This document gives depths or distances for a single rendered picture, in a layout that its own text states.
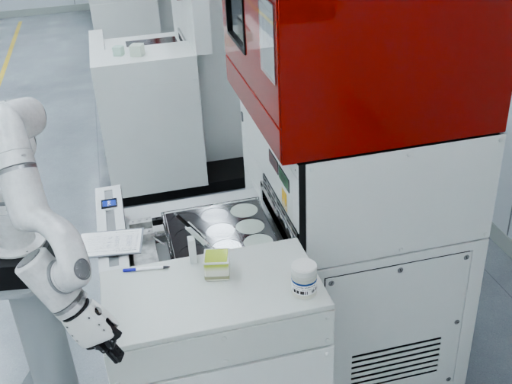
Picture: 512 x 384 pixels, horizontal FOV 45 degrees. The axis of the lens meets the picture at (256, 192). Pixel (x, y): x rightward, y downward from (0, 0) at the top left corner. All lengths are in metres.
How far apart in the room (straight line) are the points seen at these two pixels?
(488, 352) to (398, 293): 0.91
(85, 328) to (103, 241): 0.60
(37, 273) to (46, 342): 1.01
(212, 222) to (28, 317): 0.72
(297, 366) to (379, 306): 0.55
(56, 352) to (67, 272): 1.10
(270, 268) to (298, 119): 0.45
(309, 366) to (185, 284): 0.43
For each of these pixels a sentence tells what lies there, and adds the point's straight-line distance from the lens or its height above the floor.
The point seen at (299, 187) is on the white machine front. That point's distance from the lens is 1.90.
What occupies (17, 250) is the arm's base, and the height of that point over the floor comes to 0.93.
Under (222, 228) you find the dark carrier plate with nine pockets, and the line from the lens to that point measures 2.18.
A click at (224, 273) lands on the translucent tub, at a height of 0.99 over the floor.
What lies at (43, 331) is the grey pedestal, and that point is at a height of 0.58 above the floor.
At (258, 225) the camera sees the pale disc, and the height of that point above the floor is 0.90.
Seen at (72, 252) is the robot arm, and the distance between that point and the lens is 1.40.
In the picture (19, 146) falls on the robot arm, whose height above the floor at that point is 1.50.
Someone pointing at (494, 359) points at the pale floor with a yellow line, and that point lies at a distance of 3.08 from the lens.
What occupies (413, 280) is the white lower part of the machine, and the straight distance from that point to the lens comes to 2.28.
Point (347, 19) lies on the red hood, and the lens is 1.76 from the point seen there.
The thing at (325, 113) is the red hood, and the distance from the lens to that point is 1.83.
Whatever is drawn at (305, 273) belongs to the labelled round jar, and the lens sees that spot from 1.69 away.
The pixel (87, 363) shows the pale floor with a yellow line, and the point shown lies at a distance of 3.09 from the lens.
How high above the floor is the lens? 2.07
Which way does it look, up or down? 29 degrees down
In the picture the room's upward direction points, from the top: 3 degrees counter-clockwise
